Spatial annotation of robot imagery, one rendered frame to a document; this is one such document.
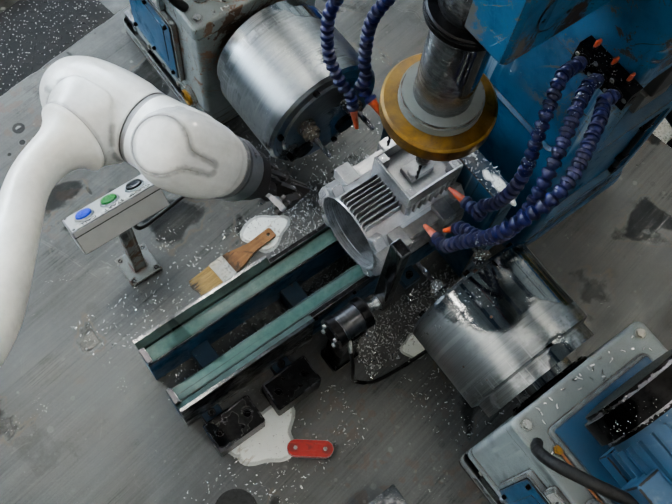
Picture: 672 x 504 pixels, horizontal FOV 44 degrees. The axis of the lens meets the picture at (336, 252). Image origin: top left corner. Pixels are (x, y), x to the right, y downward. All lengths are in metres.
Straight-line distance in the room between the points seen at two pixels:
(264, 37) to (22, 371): 0.78
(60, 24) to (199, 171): 2.12
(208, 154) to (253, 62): 0.56
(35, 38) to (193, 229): 1.46
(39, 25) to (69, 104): 2.01
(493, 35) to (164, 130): 0.40
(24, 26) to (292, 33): 1.69
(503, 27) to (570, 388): 0.59
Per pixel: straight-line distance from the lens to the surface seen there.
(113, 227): 1.47
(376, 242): 1.42
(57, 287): 1.74
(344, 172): 1.49
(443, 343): 1.38
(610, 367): 1.37
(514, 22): 0.99
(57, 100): 1.10
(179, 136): 0.97
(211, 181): 1.02
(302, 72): 1.49
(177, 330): 1.54
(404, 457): 1.62
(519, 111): 1.49
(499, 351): 1.34
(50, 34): 3.06
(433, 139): 1.24
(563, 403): 1.33
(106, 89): 1.09
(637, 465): 1.22
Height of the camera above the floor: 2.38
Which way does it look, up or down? 67 degrees down
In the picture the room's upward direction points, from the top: 11 degrees clockwise
